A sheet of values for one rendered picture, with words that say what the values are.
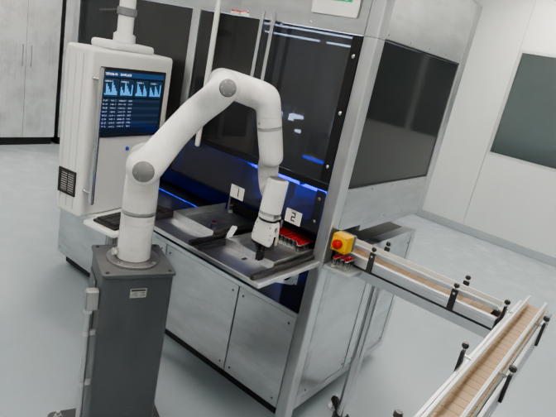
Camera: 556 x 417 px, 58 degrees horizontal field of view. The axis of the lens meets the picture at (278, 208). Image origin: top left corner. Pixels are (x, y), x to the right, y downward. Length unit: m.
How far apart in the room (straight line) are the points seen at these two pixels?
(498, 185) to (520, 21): 1.88
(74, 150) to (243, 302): 1.04
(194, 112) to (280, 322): 1.09
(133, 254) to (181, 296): 0.98
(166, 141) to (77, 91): 0.72
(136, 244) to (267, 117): 0.64
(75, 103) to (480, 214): 5.27
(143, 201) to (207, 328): 1.10
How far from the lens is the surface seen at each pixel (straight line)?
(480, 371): 1.63
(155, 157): 1.71
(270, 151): 1.79
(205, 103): 1.70
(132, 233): 1.83
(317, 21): 2.13
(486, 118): 6.58
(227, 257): 1.99
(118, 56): 2.37
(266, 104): 1.76
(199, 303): 2.70
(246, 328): 2.51
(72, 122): 2.38
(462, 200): 6.70
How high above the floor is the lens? 1.68
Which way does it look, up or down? 17 degrees down
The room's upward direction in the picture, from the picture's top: 12 degrees clockwise
